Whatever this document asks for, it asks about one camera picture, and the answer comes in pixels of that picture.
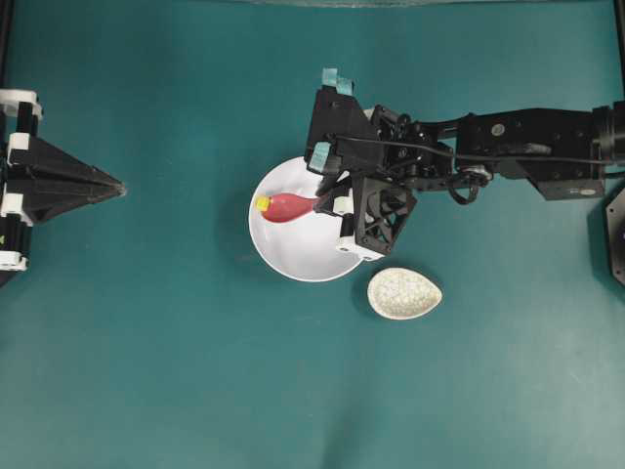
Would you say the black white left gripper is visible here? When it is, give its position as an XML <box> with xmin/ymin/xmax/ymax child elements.
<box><xmin>1</xmin><ymin>89</ymin><xmax>126</xmax><ymax>285</ymax></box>

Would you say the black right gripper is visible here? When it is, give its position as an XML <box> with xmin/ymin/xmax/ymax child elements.
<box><xmin>305</xmin><ymin>68</ymin><xmax>416</xmax><ymax>260</ymax></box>

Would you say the yellow hexagonal prism block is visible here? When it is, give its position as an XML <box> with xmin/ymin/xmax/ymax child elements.
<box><xmin>254</xmin><ymin>195</ymin><xmax>271</xmax><ymax>213</ymax></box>

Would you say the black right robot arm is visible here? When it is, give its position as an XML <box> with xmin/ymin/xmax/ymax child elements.
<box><xmin>304</xmin><ymin>68</ymin><xmax>624</xmax><ymax>261</ymax></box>

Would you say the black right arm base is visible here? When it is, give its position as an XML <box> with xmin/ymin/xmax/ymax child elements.
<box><xmin>587</xmin><ymin>179</ymin><xmax>624</xmax><ymax>291</ymax></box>

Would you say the speckled egg-shaped dish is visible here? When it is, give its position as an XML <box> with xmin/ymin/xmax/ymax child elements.
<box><xmin>367</xmin><ymin>268</ymin><xmax>443</xmax><ymax>320</ymax></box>

